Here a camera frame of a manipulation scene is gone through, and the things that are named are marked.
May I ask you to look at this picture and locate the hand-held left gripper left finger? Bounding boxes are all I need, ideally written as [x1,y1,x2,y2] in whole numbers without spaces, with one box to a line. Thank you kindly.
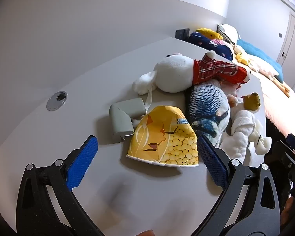
[16,135,105,236]

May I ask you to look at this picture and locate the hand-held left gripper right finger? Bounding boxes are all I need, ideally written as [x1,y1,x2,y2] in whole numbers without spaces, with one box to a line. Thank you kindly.
[197,135,282,236]

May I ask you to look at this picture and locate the white bear plush brown head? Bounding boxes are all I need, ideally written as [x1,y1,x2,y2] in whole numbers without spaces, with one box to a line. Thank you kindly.
[221,92,272,164]

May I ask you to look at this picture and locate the yellow paper cup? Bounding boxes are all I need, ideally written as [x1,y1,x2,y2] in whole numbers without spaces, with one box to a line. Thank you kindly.
[126,105,199,168]

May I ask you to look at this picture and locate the blue fish plush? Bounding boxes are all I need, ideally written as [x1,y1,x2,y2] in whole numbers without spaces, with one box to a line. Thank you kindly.
[184,80,231,148]

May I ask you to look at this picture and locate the white goose plush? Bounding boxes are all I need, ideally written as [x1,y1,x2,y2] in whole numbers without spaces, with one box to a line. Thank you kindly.
[246,54,290,97]

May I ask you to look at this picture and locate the grey desk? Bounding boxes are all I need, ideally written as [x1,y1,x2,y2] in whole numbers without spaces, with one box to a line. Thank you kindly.
[0,37,267,236]

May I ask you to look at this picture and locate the teal pillow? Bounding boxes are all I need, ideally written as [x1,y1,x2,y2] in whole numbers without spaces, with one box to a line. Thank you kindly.
[237,39,284,83]

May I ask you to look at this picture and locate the white bunny plush red clothes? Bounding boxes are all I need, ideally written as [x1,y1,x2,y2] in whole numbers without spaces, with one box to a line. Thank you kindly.
[132,50,252,112]

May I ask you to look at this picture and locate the yellow duck plush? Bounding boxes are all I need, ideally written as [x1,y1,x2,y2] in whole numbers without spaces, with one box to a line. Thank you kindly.
[233,52,251,65]

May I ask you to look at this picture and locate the white door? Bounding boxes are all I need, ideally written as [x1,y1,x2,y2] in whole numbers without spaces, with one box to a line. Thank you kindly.
[277,12,295,79]

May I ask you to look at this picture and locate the navy patterned blanket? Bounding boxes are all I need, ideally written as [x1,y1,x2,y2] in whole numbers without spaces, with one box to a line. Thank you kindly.
[187,32,234,62]

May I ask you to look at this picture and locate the checkered pillow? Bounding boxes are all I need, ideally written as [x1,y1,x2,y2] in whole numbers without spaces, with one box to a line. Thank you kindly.
[217,24,239,45]

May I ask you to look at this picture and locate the yellow plush toy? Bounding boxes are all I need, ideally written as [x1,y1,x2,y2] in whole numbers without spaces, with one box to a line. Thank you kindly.
[195,28,223,40]

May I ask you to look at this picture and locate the black box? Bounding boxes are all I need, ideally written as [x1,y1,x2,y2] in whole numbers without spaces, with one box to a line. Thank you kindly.
[175,28,190,40]

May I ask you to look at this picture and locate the metal desk cable grommet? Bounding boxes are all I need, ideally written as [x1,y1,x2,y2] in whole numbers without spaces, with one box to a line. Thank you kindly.
[46,91,68,111]

